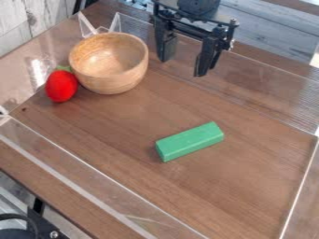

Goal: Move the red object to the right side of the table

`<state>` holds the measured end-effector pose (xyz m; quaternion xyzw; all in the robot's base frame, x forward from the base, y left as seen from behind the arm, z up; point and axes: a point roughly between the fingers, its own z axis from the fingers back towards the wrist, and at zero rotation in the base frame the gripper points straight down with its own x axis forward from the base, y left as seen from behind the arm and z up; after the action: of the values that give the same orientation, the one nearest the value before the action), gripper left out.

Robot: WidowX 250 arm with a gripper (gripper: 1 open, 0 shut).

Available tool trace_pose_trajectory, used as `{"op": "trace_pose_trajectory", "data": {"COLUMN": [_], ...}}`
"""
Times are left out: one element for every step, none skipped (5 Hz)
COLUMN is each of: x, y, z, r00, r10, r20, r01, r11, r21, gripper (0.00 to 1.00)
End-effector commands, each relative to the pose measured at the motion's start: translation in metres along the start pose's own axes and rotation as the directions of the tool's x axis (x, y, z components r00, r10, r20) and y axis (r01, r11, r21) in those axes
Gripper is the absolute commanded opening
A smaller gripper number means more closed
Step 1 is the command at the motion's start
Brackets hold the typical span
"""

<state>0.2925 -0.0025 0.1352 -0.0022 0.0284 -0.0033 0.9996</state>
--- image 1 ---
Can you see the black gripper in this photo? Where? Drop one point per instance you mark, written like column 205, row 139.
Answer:
column 197, row 18

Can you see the red felt strawberry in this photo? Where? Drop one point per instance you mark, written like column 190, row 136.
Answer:
column 62, row 84

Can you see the wooden bowl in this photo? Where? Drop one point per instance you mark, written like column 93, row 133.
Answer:
column 110, row 62

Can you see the green rectangular block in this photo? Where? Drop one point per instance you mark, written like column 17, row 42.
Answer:
column 189, row 141

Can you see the clear acrylic enclosure wall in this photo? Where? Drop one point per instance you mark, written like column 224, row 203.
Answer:
column 85, row 154

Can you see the black clamp mount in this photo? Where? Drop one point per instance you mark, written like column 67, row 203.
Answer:
column 30, row 224

